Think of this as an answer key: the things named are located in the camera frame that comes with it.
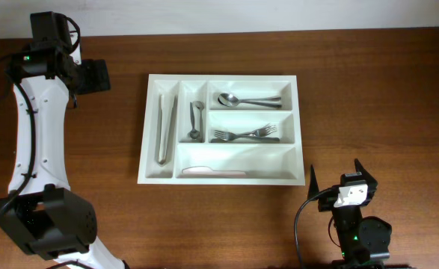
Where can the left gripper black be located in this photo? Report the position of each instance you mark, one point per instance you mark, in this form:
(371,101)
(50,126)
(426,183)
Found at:
(97,78)

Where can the white plastic cutlery tray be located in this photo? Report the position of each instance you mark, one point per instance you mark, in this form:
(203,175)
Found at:
(233,103)

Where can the small steel teaspoon sideways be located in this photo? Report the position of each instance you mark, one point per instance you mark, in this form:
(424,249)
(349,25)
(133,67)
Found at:
(200,107)

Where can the steel tablespoon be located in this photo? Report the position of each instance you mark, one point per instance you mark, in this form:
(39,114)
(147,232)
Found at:
(269,98)
(234,101)

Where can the pink plastic knife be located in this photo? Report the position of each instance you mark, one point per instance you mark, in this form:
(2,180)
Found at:
(204,171)

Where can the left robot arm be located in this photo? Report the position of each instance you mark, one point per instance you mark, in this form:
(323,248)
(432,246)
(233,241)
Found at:
(40,213)

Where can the metal chopstick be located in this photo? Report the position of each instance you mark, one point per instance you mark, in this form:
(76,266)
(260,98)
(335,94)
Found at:
(159,131)
(167,111)

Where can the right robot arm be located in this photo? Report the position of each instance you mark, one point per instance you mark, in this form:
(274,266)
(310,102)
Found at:
(363,240)

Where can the small steel teaspoon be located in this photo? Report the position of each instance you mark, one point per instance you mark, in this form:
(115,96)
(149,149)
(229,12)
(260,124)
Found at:
(194,134)

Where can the steel fork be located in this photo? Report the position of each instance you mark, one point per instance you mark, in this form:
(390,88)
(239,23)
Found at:
(224,137)
(262,132)

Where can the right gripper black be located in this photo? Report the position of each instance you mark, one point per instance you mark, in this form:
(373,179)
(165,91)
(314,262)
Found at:
(370,181)

